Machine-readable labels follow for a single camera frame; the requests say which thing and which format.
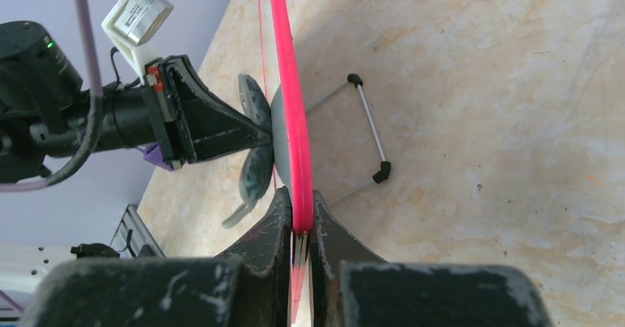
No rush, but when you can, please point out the aluminium frame rail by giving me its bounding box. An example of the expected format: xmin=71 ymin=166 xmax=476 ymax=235
xmin=109 ymin=205 xmax=165 ymax=259

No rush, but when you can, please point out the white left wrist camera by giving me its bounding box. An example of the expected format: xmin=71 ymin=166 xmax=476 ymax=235
xmin=101 ymin=0 xmax=174 ymax=78

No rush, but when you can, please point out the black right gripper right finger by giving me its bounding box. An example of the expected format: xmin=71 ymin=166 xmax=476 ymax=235
xmin=310 ymin=192 xmax=552 ymax=326

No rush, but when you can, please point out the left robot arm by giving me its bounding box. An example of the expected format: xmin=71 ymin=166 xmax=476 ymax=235
xmin=1 ymin=21 xmax=272 ymax=183

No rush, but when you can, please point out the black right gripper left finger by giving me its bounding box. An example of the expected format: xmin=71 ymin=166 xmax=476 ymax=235
xmin=19 ymin=188 xmax=291 ymax=326

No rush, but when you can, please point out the wire whiteboard stand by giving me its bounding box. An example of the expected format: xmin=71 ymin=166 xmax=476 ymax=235
xmin=305 ymin=72 xmax=393 ymax=206

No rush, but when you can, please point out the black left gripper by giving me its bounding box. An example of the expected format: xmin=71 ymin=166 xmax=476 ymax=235
xmin=142 ymin=56 xmax=271 ymax=171

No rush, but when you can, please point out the pink-framed whiteboard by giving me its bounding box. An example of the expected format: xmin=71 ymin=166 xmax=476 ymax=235
xmin=257 ymin=0 xmax=315 ymax=326

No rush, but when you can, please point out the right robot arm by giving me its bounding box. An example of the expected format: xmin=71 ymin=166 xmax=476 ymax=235
xmin=1 ymin=188 xmax=552 ymax=326

